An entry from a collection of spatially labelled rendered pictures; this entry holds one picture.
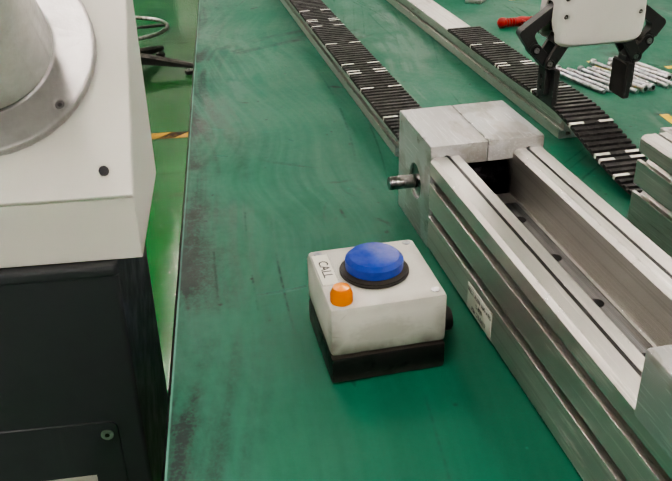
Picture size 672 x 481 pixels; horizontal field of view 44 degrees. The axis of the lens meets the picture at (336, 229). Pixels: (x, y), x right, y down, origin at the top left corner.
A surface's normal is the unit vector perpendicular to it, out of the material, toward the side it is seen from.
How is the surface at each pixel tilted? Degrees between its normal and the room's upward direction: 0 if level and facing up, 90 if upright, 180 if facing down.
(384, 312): 90
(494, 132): 0
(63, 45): 45
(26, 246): 90
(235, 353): 0
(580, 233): 90
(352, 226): 0
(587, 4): 92
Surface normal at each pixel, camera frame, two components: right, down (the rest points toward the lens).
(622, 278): -0.98, 0.12
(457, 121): -0.02, -0.88
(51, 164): 0.07, -0.29
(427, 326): 0.22, 0.46
